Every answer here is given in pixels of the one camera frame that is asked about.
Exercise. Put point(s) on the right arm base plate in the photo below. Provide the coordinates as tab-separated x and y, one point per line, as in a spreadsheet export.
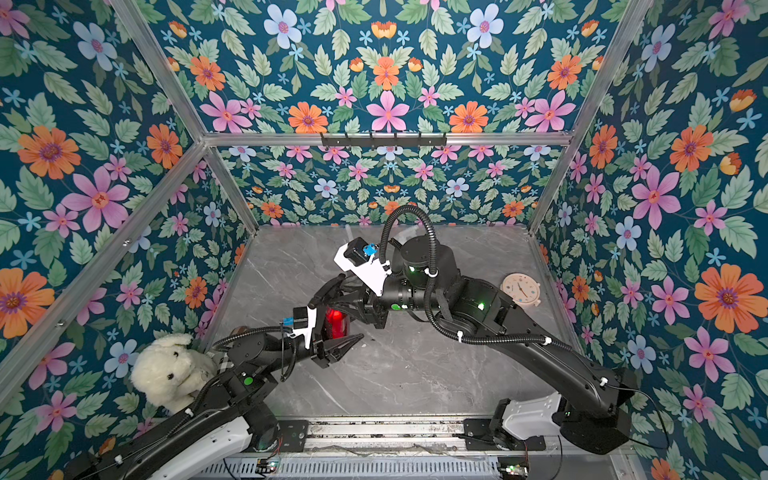
485	434

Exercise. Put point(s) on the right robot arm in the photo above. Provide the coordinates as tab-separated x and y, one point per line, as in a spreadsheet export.
409	269

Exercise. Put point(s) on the pink round clock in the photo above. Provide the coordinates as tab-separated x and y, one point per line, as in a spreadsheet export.
523	289

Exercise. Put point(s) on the white plush dog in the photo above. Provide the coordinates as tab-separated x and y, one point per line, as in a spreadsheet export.
169	373

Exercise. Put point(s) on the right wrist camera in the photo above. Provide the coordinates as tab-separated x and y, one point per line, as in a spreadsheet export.
360	257

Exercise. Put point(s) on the red can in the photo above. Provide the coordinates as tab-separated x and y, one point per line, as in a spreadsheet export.
336	324

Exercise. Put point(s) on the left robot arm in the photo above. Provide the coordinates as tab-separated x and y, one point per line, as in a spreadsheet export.
228	416

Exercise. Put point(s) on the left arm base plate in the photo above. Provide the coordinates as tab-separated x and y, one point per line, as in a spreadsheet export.
284	436

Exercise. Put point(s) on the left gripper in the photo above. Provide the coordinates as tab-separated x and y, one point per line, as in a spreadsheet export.
318	346

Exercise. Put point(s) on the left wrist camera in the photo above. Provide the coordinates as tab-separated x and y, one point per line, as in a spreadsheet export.
301	325

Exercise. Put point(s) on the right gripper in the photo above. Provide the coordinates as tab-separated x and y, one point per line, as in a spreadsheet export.
365	294

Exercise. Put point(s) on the plaid cylinder pouch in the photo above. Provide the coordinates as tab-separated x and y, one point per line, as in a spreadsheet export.
239	330

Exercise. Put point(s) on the black hook rail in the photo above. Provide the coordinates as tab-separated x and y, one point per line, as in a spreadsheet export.
371	140

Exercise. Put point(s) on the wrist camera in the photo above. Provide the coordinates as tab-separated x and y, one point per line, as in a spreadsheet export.
301	325
360	257

